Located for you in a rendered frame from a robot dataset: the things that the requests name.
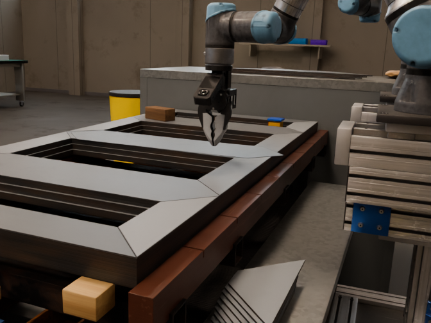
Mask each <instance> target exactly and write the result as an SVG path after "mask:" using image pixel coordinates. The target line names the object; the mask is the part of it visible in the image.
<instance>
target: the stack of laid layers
mask: <svg viewBox="0 0 431 323"><path fill-rule="evenodd" d="M270 121H271V120H260V119H246V118H238V117H231V119H230V121H229V122H236V123H244V124H257V125H265V126H268V122H270ZM317 126H318V122H317V123H316V124H314V125H313V126H312V127H311V128H309V129H308V130H306V131H305V132H304V133H302V134H301V135H300V136H299V137H297V138H296V139H294V140H293V141H292V142H291V143H289V144H288V145H286V146H285V147H284V148H283V149H281V150H280V151H278V153H280V154H283V155H284V156H272V157H270V158H269V159H268V160H266V161H265V162H264V163H263V164H261V165H260V166H258V167H257V168H256V169H255V170H253V171H252V172H250V173H249V174H248V175H247V176H245V177H244V178H242V179H241V180H240V181H239V182H237V183H236V184H234V186H232V187H231V188H229V189H228V190H227V191H225V192H224V193H223V194H221V195H220V196H219V197H217V198H216V199H214V200H213V201H212V202H211V203H209V204H208V205H206V206H205V207H204V208H203V209H201V210H200V211H198V212H197V213H196V214H195V215H193V216H192V217H191V218H189V219H188V220H186V221H185V222H184V223H183V224H181V225H180V226H178V227H177V228H176V229H175V230H173V231H172V232H170V233H169V234H168V235H167V236H165V237H164V238H163V239H161V240H160V241H159V242H157V243H156V244H155V245H154V246H152V247H151V248H149V249H148V250H147V251H146V252H144V253H143V254H141V255H140V256H139V257H138V258H134V257H130V256H125V255H121V254H116V253H110V252H106V251H101V250H97V249H92V248H88V247H83V246H79V245H74V244H68V243H65V242H59V241H56V240H50V239H46V238H41V237H37V236H32V235H26V234H23V233H17V232H14V231H8V230H5V229H0V256H1V257H4V258H9V259H12V260H17V261H22V262H25V263H30V264H33V265H38V266H41V267H46V268H49V269H55V270H59V271H62V272H67V273H70V274H76V275H79V276H83V277H88V278H92V279H96V280H100V281H104V282H107V283H113V284H116V285H121V286H125V287H129V288H134V287H135V286H137V285H138V284H139V283H140V282H141V281H142V280H143V279H145V278H146V277H147V276H148V275H150V274H151V273H152V272H153V271H154V270H155V269H156V268H158V267H159V266H160V265H161V264H163V262H164V261H166V260H167V259H168V258H169V257H171V256H172V255H173V254H174V253H175V252H176V251H177V250H178V249H180V248H181V247H183V246H184V245H185V244H186V243H187V242H188V241H189V240H190V239H191V238H193V237H194V236H195V235H197V234H198V233H199V232H200V231H201V230H202V229H203V228H204V227H206V226H207V225H208V224H209V223H211V222H212V221H213V220H214V219H215V218H216V217H217V216H219V215H220V214H221V213H222V212H224V211H225V209H227V208H228V207H229V206H230V205H232V204H233V203H234V202H235V201H236V200H237V199H238V198H240V197H241V196H242V195H243V194H245V193H246V192H247V191H248V190H249V189H250V188H251V187H253V186H254V185H255V184H256V183H258V182H259V181H260V180H261V179H262V178H263V177H264V176H265V175H267V174H268V173H269V172H270V171H272V170H273V169H274V168H275V167H276V166H277V165H278V164H280V163H281V162H282V161H283V160H284V159H286V157H288V156H289V155H290V154H291V153H293V152H294V151H295V150H296V149H297V148H298V147H299V146H301V145H302V144H303V143H304V142H306V141H307V140H308V139H309V138H310V137H311V136H312V135H313V134H315V133H316V132H317ZM95 131H115V132H122V133H134V134H147V135H158V136H164V137H175V138H186V139H193V140H204V141H208V139H207V137H206V135H205V132H204V130H203V128H202V127H197V126H185V125H178V124H166V123H159V122H146V121H139V122H134V123H131V124H127V125H123V126H119V127H116V128H111V129H106V130H95ZM71 132H87V131H67V133H68V134H69V136H70V137H71V138H70V139H67V140H62V141H59V142H54V143H51V144H46V145H42V146H38V147H34V148H31V149H26V150H23V151H18V152H15V153H12V154H20V155H25V156H34V157H39V158H47V159H52V160H57V159H60V158H63V157H66V156H70V155H73V154H74V155H80V156H88V157H94V158H102V159H108V160H117V161H122V162H132V163H140V164H146V165H155V166H160V167H169V168H174V169H183V170H193V171H198V172H207V173H209V172H211V171H213V170H214V169H216V168H218V167H220V166H221V165H223V164H224V163H226V162H228V161H230V160H231V159H233V158H237V157H231V156H219V155H213V154H201V153H191V152H185V151H173V150H167V149H157V148H150V147H139V146H134V145H122V144H111V143H106V142H95V141H88V140H78V139H76V138H75V137H74V135H73V134H72V133H71ZM271 135H274V134H268V133H256V132H249V131H236V130H229V129H227V130H226V132H225V133H224V135H223V137H222V139H221V141H220V142H221V143H227V144H240V145H253V146H254V145H257V144H258V143H260V142H261V141H263V140H265V139H267V138H268V137H270V136H271ZM0 199H6V200H9V201H16V202H20V203H26V204H33V205H37V206H43V207H47V208H54V209H58V210H64V211H71V212H74V213H81V214H85V215H91V216H95V217H102V218H106V219H112V220H119V221H123V222H127V221H129V220H130V219H132V218H134V217H136V216H137V215H139V214H140V213H142V212H144V211H146V210H147V209H149V208H150V207H152V206H154V205H156V204H157V203H159V201H152V200H147V199H140V198H136V197H128V196H123V195H116V194H109V193H104V192H97V191H93V190H85V189H80V188H73V187H69V186H62V185H54V184H50V183H43V182H38V181H31V180H26V179H19V178H11V177H7V176H0Z"/></svg>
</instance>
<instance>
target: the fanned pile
mask: <svg viewBox="0 0 431 323"><path fill-rule="evenodd" d="M304 262H305V260H299V261H292V262H287V263H279V264H275V265H268V266H263V267H256V268H252V269H244V270H238V271H237V272H236V273H235V274H234V275H233V277H232V278H231V280H229V282H228V283H227V285H226V286H225V287H224V290H223V291H222V294H221V296H220V298H219V299H218V301H217V304H216V306H215V307H214V309H215V312H214V315H213V317H212V318H211V320H210V321H209V323H280V322H281V320H282V318H283V315H284V313H285V311H286V309H287V307H288V305H289V303H290V301H291V299H292V297H293V295H294V293H295V288H296V282H297V279H298V274H299V273H300V270H301V268H302V266H303V264H304Z"/></svg>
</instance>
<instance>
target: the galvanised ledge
mask: <svg viewBox="0 0 431 323"><path fill-rule="evenodd" d="M345 194H346V186H345V185H336V184H330V183H321V182H315V181H311V182H310V183H309V184H308V186H307V187H306V189H304V191H303V192H302V194H301V195H300V196H299V197H298V199H297V200H296V202H295V203H294V204H293V205H292V207H291V208H290V210H289V211H288V212H287V213H286V214H285V216H284V217H283V219H282V220H281V221H280V223H279V224H278V225H277V227H275V229H274V230H273V232H272V233H271V234H270V236H269V237H268V238H267V240H266V241H265V242H264V243H263V245H262V246H261V248H260V249H259V250H258V251H257V253H256V254H255V255H254V257H253V258H252V259H251V261H250V262H249V263H248V264H247V266H246V267H245V269H252V268H256V267H263V266H268V265H275V264H279V263H287V262H292V261H299V260H305V262H304V264H303V266H302V268H301V270H300V273H299V274H298V279H297V282H296V288H295V293H294V295H293V297H292V299H291V301H290V303H289V305H288V307H287V309H286V311H285V313H284V315H283V318H282V320H281V322H280V323H325V322H326V318H327V316H328V312H329V309H330V305H331V303H332V299H333V296H334V293H335V289H336V286H337V282H338V280H339V276H340V273H341V270H342V266H343V263H344V259H345V257H346V253H347V250H348V246H349V244H350V240H351V236H352V234H353V232H352V231H347V230H343V222H344V210H345V203H346V201H345Z"/></svg>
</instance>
